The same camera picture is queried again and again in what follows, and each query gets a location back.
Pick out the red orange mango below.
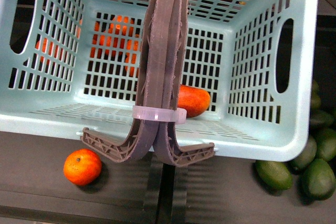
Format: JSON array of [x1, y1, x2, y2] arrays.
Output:
[[177, 85, 211, 118]]

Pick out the light blue plastic basket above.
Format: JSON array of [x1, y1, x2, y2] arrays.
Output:
[[1, 0, 318, 162]]

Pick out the green avocado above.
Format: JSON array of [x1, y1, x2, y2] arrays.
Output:
[[255, 160, 292, 191], [301, 158, 335, 200]]

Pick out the white zip tie clip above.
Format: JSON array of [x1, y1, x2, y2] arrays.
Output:
[[132, 105, 187, 124]]

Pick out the orange on shelf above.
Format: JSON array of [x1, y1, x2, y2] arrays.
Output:
[[63, 148, 102, 186]]

